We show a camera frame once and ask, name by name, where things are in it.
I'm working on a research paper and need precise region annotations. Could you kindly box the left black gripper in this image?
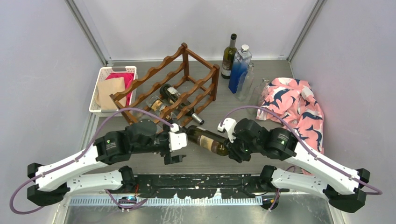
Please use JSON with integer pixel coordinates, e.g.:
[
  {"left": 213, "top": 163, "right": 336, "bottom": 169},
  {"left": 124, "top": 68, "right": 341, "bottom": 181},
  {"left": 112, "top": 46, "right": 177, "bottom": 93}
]
[{"left": 132, "top": 119, "right": 186, "bottom": 163}]

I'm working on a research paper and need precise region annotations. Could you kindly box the dark green wine bottle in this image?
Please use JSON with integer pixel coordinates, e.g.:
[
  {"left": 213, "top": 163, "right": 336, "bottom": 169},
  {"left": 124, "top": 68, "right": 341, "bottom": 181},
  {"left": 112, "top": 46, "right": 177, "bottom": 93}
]
[{"left": 186, "top": 125, "right": 228, "bottom": 156}]

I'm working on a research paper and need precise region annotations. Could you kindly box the brown wooden wine rack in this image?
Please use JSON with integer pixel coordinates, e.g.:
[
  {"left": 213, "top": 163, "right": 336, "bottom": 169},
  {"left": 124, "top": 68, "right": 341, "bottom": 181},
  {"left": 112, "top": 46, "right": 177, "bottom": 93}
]
[{"left": 110, "top": 43, "right": 220, "bottom": 126}]

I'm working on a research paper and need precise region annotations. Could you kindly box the dark wine bottle cream label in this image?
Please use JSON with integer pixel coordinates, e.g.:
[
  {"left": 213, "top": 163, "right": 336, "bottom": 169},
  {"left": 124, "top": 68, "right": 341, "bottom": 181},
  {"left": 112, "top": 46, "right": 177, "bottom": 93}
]
[{"left": 160, "top": 84, "right": 205, "bottom": 125}]

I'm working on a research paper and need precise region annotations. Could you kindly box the clear slim glass bottle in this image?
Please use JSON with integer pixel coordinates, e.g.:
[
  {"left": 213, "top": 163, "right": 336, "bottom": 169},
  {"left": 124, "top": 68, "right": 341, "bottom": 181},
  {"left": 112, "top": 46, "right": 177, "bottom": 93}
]
[{"left": 248, "top": 78, "right": 269, "bottom": 106}]

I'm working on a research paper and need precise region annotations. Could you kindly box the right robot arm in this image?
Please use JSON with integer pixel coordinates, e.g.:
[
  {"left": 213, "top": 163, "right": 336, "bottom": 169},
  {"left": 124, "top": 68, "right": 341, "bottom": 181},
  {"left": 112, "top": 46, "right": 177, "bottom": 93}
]
[{"left": 218, "top": 118, "right": 370, "bottom": 213}]

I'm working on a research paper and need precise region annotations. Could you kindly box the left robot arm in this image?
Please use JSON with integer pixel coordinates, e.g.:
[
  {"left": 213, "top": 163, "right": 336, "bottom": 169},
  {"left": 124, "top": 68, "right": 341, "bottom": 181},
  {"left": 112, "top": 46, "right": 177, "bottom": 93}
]
[{"left": 27, "top": 119, "right": 188, "bottom": 206}]

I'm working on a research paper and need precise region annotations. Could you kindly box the clear square slim bottle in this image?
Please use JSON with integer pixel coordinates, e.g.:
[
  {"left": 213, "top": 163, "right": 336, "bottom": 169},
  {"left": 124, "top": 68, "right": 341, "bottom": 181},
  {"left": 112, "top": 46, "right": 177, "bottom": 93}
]
[{"left": 236, "top": 63, "right": 255, "bottom": 101}]

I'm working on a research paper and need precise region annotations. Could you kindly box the blue clear square bottle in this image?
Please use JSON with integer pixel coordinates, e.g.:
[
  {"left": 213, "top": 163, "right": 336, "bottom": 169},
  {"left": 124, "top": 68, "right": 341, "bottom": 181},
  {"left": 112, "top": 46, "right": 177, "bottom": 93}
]
[{"left": 228, "top": 44, "right": 252, "bottom": 94}]

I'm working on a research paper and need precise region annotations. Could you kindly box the olive green wine bottle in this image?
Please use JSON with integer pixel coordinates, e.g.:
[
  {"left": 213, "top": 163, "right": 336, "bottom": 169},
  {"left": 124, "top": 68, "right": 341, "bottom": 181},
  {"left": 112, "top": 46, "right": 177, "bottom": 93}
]
[{"left": 220, "top": 33, "right": 237, "bottom": 79}]

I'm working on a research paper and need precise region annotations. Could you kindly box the beige cloth in basket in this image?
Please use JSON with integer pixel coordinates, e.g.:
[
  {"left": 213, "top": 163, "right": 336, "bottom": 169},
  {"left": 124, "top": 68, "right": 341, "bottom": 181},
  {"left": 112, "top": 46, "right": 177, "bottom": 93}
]
[{"left": 95, "top": 80, "right": 118, "bottom": 111}]

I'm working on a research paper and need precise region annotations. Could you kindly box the pink shark print cloth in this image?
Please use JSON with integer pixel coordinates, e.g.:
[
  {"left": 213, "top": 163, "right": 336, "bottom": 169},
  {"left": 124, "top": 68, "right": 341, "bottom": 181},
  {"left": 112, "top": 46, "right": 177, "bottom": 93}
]
[{"left": 259, "top": 77, "right": 324, "bottom": 154}]

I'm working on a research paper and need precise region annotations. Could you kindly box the white perforated plastic basket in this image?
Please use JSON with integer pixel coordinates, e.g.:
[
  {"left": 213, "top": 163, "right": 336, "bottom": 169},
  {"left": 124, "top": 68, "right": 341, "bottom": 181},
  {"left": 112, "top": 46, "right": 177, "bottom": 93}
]
[{"left": 89, "top": 66, "right": 138, "bottom": 117}]

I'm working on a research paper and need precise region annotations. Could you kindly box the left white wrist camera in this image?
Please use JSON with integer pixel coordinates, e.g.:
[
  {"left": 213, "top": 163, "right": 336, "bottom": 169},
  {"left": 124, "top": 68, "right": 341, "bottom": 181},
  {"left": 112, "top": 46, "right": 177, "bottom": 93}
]
[{"left": 169, "top": 123, "right": 188, "bottom": 152}]

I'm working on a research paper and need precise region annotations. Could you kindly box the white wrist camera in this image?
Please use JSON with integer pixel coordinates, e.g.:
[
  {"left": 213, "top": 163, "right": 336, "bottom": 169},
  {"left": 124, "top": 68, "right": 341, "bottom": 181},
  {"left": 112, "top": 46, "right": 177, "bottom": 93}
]
[
  {"left": 169, "top": 123, "right": 188, "bottom": 152},
  {"left": 217, "top": 118, "right": 237, "bottom": 143}
]

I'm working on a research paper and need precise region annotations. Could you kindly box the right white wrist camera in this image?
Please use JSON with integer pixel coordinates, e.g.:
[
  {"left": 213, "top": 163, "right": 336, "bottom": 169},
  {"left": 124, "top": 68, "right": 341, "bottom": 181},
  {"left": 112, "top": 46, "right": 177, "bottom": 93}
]
[{"left": 217, "top": 118, "right": 237, "bottom": 143}]

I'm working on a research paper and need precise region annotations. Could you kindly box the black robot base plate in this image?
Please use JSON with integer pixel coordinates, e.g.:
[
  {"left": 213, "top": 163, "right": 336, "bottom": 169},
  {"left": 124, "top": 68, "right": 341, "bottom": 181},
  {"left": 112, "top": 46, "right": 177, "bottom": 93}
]
[{"left": 110, "top": 174, "right": 276, "bottom": 199}]

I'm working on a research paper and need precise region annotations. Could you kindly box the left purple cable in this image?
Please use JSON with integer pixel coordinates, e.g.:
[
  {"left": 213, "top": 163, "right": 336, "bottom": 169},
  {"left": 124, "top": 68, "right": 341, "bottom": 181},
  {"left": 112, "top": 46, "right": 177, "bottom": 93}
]
[{"left": 9, "top": 107, "right": 180, "bottom": 215}]

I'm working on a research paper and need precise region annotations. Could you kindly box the white slotted cable duct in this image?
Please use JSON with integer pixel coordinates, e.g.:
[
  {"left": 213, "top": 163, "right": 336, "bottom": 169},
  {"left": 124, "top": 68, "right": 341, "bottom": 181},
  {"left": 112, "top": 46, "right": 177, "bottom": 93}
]
[{"left": 69, "top": 196, "right": 263, "bottom": 206}]

